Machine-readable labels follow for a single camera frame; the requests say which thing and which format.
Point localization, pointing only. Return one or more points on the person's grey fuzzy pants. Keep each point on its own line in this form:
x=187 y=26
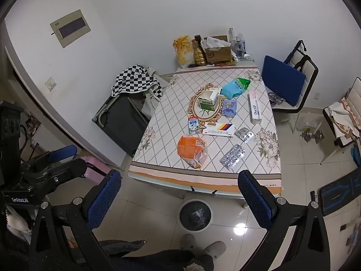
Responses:
x=158 y=259

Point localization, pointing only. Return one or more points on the white bin with black bag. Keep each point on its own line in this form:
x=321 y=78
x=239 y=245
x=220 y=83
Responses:
x=194 y=217

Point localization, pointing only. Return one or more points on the chair with beige cloth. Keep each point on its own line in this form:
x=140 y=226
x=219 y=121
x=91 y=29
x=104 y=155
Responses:
x=354 y=90

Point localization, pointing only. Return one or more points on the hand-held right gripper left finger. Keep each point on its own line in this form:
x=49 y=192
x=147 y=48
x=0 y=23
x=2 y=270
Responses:
x=105 y=197

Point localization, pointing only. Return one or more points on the white bag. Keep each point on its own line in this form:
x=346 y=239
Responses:
x=149 y=104

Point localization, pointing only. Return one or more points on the gold foil packets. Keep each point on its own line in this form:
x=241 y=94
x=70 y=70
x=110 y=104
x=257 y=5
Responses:
x=199 y=53

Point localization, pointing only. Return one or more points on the green white medicine box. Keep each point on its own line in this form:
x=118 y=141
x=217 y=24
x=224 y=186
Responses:
x=207 y=101

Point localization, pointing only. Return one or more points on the metal dumbbell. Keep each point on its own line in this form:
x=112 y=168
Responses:
x=311 y=135

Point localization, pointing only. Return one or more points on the long white box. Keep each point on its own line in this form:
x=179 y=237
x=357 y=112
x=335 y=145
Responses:
x=255 y=110

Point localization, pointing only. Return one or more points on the wall socket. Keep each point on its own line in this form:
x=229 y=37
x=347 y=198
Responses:
x=317 y=95

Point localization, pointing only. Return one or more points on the red flat packet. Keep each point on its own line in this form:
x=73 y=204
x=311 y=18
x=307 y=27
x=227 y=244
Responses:
x=222 y=63

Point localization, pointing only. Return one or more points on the blue tissue packet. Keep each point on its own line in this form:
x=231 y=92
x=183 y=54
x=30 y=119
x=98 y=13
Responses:
x=229 y=108

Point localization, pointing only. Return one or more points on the white black chair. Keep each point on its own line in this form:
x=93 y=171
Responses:
x=307 y=67

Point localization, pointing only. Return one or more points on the black white checkered cloth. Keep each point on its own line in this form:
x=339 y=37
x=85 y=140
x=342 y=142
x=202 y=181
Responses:
x=132 y=80

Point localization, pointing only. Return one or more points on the grey slipper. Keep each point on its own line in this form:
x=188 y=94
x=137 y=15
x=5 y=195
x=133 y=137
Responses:
x=215 y=249
x=187 y=241

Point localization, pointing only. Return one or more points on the blue chair back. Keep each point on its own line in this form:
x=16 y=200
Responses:
x=282 y=79

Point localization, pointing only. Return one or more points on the large silver blister pack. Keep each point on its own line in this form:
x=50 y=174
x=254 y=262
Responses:
x=232 y=156

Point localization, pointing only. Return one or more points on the wall electrical panel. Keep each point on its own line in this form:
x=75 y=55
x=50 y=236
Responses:
x=70 y=28

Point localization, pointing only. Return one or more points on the blue label water bottle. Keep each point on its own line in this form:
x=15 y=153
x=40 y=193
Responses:
x=240 y=48

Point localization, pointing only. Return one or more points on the small silver blister pack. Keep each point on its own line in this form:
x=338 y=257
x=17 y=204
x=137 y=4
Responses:
x=244 y=135

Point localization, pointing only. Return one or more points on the black folded table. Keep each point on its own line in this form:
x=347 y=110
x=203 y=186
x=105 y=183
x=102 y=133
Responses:
x=121 y=121

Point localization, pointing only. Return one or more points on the cardboard box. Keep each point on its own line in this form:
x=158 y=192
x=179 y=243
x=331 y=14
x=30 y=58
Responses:
x=220 y=53

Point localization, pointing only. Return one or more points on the black blue patterned board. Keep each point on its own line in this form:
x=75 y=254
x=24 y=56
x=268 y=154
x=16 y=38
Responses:
x=341 y=192

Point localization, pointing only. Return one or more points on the clear plastic bottle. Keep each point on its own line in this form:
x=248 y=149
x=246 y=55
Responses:
x=232 y=39

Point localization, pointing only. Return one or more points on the small milk carton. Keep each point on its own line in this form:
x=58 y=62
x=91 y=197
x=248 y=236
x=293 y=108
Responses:
x=193 y=125

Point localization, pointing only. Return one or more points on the orange plastic bag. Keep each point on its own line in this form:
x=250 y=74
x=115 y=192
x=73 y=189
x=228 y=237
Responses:
x=187 y=148

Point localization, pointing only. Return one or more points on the yellow snack bag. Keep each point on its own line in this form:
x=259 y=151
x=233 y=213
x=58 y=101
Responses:
x=183 y=50

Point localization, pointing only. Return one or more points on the white striped medicine box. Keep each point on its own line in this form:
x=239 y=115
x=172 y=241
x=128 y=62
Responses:
x=217 y=131

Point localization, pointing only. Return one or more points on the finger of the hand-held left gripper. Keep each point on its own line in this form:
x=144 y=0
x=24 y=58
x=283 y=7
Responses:
x=74 y=168
x=63 y=153

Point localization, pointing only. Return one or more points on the white fuzzy cloth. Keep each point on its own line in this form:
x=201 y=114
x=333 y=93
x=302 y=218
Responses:
x=17 y=220

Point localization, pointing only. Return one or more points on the patterned tablecloth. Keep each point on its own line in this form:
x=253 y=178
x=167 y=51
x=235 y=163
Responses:
x=169 y=124

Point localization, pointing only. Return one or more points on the beige white cloth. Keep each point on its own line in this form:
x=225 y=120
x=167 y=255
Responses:
x=342 y=118

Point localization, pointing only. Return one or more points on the wall switch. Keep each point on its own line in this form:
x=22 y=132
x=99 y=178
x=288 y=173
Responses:
x=50 y=83

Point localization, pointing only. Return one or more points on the blue green plastic packet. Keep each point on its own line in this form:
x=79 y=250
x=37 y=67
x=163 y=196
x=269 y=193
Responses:
x=232 y=89

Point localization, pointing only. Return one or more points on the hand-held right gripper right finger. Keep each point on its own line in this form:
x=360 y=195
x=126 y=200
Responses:
x=253 y=200

